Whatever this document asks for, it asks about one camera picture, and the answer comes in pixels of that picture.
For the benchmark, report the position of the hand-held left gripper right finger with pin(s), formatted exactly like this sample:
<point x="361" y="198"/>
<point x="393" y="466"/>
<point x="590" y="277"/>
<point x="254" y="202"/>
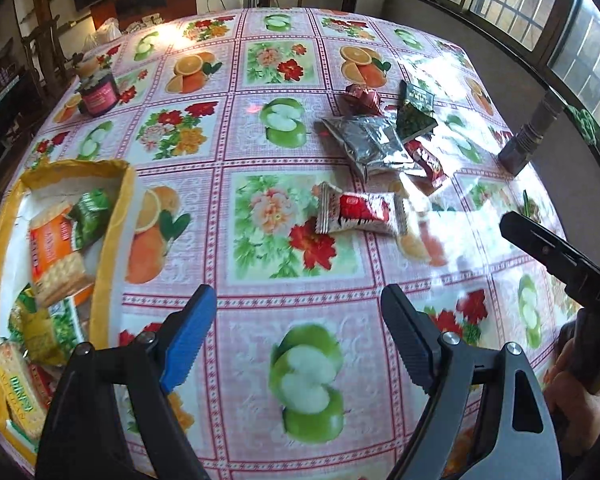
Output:
<point x="410" y="330"/>

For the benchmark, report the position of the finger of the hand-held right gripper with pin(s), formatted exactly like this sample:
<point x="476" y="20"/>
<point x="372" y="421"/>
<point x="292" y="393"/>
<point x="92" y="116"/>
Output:
<point x="540" y="245"/>

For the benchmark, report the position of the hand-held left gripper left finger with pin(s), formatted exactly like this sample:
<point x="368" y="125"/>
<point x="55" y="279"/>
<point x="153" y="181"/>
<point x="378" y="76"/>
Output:
<point x="190" y="335"/>

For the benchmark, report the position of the white box with yellow rim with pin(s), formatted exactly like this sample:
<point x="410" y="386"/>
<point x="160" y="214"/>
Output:
<point x="107" y="280"/>

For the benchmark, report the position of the red and white snack packet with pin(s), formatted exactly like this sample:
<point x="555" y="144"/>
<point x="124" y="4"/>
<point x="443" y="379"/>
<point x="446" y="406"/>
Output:
<point x="365" y="212"/>

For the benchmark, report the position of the green and yellow snack packet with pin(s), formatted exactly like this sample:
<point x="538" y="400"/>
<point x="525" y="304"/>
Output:
<point x="45" y="330"/>

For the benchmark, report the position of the bright green snack packet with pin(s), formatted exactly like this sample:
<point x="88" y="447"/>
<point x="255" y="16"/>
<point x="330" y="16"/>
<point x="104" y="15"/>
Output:
<point x="92" y="210"/>

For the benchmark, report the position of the orange cracker packet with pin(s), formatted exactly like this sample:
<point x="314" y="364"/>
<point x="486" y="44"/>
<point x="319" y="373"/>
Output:
<point x="55" y="250"/>

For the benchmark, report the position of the green cracker packet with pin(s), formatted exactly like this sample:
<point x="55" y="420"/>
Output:
<point x="17" y="385"/>

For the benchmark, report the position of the person's right hand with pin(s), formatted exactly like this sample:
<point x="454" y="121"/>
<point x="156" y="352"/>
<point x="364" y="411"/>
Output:
<point x="575" y="400"/>

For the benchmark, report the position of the grey metal cylinder object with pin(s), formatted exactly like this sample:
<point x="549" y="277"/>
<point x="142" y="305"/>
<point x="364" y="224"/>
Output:
<point x="517" y="152"/>

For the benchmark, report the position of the green plant decoration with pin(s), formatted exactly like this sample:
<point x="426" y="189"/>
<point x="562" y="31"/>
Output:
<point x="585" y="125"/>

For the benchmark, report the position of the floral fruit print tablecloth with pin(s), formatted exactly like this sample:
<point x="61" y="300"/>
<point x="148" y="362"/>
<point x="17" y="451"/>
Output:
<point x="300" y="260"/>

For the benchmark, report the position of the dark red snack packet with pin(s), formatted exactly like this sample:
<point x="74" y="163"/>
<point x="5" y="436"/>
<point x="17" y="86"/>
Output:
<point x="430" y="162"/>

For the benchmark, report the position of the crumpled silver snack packet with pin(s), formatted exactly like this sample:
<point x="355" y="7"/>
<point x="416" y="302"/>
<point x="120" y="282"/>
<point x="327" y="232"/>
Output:
<point x="375" y="145"/>

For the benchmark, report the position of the small red candy wrapper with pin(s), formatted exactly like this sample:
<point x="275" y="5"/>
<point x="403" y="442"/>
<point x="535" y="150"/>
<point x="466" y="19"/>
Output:
<point x="362" y="97"/>

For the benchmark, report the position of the pink jar with cork lid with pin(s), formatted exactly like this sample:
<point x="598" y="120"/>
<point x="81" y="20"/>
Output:
<point x="97" y="95"/>

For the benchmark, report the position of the dark glossy cabinet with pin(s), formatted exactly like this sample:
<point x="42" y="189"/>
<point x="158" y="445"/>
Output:
<point x="0" y="125"/>

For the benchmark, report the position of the white plastic bag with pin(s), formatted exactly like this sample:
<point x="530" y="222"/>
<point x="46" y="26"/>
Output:
<point x="105" y="32"/>

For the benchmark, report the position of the wooden chair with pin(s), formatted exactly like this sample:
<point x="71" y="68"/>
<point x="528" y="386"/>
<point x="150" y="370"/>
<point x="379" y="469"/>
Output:
<point x="45" y="45"/>

